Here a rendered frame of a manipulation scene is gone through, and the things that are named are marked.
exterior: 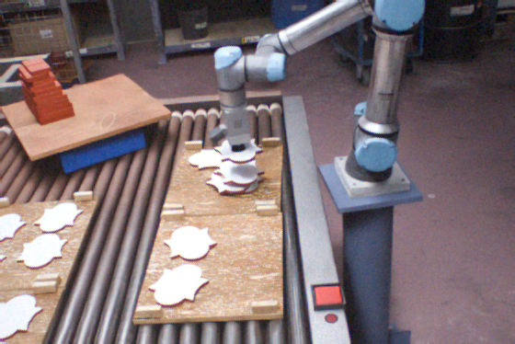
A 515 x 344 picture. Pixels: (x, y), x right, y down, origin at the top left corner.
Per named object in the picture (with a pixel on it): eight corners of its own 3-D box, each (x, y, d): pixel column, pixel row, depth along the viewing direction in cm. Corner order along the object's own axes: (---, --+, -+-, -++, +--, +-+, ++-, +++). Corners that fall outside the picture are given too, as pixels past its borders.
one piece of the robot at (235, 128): (200, 92, 173) (208, 143, 181) (206, 104, 166) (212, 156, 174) (241, 86, 175) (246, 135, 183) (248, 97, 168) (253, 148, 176)
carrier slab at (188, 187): (283, 147, 209) (282, 143, 208) (280, 215, 174) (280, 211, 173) (184, 152, 212) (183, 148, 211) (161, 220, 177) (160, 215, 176)
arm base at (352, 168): (380, 155, 202) (383, 129, 197) (400, 178, 189) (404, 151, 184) (337, 161, 199) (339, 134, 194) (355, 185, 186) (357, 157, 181)
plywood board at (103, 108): (123, 77, 252) (122, 73, 251) (172, 117, 214) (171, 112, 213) (2, 111, 231) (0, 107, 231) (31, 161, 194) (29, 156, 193)
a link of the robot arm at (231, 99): (221, 94, 166) (215, 84, 173) (223, 109, 168) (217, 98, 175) (247, 89, 167) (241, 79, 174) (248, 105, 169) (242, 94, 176)
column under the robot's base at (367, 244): (394, 324, 258) (404, 144, 214) (429, 395, 226) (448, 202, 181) (308, 338, 255) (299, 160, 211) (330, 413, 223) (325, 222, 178)
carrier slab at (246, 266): (282, 216, 174) (281, 212, 173) (283, 318, 138) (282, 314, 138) (162, 223, 176) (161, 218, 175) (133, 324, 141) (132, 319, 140)
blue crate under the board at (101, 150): (119, 119, 241) (114, 96, 236) (148, 147, 217) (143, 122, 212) (42, 143, 228) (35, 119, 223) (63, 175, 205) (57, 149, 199)
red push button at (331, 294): (338, 289, 146) (338, 285, 145) (342, 306, 141) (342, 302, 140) (314, 291, 146) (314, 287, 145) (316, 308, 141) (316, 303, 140)
